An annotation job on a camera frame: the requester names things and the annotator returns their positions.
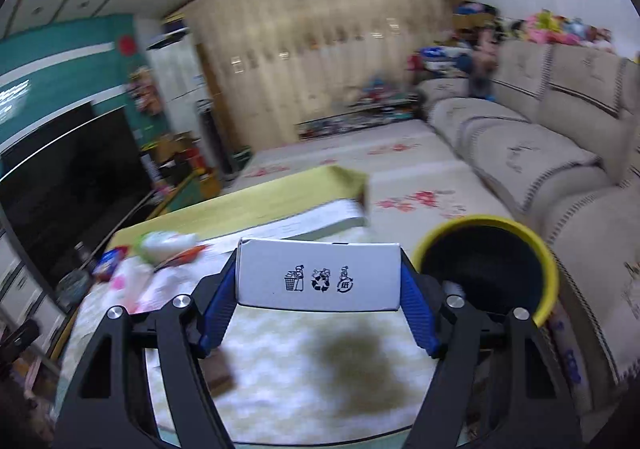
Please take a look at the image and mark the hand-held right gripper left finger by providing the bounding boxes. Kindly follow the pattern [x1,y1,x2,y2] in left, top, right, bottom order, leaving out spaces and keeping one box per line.
[52,251,240,449]

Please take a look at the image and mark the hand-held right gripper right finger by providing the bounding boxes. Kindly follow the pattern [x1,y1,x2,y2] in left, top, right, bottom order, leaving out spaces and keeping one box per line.
[399,251,586,449]

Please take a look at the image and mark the green white wipes packet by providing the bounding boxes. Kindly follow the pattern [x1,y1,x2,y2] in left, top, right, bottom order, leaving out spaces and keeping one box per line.
[132,230,199,264]

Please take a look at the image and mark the white cloth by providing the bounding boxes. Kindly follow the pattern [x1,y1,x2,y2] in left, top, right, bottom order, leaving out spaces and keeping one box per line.
[112,256,166,312]

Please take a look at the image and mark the white cardboard box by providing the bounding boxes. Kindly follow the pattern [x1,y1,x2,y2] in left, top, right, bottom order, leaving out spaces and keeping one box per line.
[235,238,402,313]

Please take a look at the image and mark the red blue snack packet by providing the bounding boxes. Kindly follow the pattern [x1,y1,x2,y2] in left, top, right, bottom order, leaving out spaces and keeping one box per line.
[92,246,127,283]

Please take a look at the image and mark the yellow rimmed black bin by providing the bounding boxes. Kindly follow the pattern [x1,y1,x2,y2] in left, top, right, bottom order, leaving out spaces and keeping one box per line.
[411,215,560,327]

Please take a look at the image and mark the brown flat box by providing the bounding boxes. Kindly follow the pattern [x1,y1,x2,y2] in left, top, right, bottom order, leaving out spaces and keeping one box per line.
[202,349,237,396]

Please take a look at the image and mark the white chevron table mat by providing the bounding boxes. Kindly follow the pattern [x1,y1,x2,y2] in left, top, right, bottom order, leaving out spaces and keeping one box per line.
[55,229,501,445]

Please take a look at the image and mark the yellow mat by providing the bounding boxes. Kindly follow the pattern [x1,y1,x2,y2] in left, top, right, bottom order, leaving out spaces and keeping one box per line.
[107,165,371,255]

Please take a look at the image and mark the white folded sheet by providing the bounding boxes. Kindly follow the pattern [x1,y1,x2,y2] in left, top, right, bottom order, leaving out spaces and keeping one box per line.
[200,198,371,251]

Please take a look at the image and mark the glass bowl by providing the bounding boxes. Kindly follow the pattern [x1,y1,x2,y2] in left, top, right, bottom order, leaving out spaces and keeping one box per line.
[55,269,97,311]

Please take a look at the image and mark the floral floor mat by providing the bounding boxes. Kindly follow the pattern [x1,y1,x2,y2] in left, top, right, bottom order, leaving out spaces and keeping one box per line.
[235,121,516,230]

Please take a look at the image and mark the white blue printed packet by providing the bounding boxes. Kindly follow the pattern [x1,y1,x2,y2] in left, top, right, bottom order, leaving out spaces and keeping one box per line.
[547,304,587,410]

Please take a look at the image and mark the brown cardboard box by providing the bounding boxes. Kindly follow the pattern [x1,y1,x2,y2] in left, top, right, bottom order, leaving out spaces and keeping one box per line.
[142,131,201,180]

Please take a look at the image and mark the black tower fan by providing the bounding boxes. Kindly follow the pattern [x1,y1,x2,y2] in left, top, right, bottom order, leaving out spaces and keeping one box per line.
[196,99,234,176]

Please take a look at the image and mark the low shelf with toys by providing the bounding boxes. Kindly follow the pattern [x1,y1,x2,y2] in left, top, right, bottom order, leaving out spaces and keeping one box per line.
[297,96,421,140]

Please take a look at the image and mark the black flat television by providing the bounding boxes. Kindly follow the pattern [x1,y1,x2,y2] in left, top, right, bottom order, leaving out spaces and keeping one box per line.
[0,101,153,290]

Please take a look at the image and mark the beige fabric sofa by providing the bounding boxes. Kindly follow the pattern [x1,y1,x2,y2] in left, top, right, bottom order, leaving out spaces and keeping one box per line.
[415,39,640,410]

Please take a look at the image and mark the colourful hanging ornaments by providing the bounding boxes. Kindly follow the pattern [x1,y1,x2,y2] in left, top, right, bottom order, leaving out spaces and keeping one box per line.
[127,66,166,117]

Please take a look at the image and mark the white standing air conditioner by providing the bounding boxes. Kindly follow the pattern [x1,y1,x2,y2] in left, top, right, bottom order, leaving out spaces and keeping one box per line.
[147,31,211,140]

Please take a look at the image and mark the colourful clutter pile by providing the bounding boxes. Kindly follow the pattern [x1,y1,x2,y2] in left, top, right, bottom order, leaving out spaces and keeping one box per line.
[407,1,503,100]

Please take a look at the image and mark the beige patterned curtain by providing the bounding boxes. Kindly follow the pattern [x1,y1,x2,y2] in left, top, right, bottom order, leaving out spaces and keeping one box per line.
[185,0,456,150]

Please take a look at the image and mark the pile of plush toys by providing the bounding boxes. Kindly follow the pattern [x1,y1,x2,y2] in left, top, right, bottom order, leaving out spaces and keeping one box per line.
[510,9,616,52]

